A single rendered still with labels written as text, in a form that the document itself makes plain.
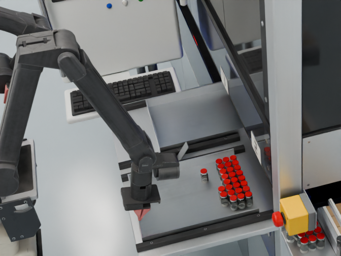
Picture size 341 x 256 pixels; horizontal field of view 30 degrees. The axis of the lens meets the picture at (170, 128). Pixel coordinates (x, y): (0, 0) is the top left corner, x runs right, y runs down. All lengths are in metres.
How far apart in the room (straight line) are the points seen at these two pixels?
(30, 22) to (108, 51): 0.73
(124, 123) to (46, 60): 0.28
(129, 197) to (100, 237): 1.31
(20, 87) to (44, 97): 2.51
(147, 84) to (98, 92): 0.99
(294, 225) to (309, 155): 0.18
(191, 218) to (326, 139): 0.48
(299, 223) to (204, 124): 0.61
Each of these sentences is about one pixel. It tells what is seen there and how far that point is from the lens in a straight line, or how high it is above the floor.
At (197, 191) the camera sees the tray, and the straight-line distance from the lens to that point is 1.93.
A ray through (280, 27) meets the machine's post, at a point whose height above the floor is 1.54.
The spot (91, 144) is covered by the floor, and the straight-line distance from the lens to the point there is 3.51.
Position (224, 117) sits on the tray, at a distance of 2.16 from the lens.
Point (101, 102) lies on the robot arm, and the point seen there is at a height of 1.39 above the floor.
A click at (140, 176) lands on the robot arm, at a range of 1.67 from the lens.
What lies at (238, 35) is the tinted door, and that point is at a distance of 1.78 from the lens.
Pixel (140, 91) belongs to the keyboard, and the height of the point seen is 0.83.
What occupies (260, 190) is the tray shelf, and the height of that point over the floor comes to 0.88.
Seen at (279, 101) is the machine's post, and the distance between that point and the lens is 1.49.
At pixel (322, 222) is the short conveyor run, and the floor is 0.91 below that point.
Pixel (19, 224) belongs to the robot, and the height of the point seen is 0.95.
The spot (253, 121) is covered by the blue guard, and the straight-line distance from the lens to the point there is 1.79.
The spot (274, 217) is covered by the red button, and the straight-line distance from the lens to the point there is 1.68.
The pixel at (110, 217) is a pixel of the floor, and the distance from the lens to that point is 3.11.
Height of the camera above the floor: 2.29
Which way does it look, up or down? 41 degrees down
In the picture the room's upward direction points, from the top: 10 degrees counter-clockwise
